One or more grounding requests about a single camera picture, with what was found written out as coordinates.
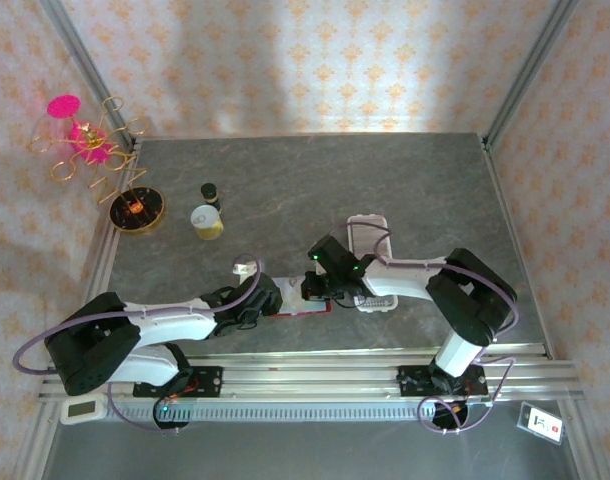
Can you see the silver diamond print card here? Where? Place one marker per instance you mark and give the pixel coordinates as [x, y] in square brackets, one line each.
[291, 287]

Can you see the red leather card holder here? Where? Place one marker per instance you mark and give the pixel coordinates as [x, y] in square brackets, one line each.
[300, 312]

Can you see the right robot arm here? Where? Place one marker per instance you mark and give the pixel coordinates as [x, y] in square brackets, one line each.
[465, 300]

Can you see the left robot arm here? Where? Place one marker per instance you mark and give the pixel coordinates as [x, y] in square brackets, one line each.
[160, 320]

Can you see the stack of plastic cards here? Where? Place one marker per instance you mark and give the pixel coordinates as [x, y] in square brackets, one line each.
[370, 240]

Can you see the white slotted plastic tray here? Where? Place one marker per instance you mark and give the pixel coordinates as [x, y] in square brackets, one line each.
[367, 218]

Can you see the gold tin can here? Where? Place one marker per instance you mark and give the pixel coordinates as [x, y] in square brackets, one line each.
[206, 220]

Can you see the small black bottle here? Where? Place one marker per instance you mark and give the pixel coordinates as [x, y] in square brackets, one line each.
[210, 192]

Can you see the white digital display unit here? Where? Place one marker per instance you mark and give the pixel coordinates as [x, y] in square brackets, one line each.
[80, 411]

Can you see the white badge with red mark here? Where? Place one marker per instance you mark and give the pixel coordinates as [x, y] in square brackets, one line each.
[540, 422]

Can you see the pink disc decoration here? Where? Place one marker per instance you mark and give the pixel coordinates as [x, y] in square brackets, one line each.
[64, 106]

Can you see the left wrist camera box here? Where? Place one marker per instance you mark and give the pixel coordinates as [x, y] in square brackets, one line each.
[244, 267]

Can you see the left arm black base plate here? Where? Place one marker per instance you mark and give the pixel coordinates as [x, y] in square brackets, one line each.
[207, 380]

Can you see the aluminium mounting rail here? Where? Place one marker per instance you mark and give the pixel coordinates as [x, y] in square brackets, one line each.
[310, 375]

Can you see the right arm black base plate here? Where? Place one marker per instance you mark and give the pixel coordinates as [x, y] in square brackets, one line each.
[410, 380]

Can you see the aluminium frame post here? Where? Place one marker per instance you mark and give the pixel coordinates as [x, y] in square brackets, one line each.
[85, 65]
[532, 65]

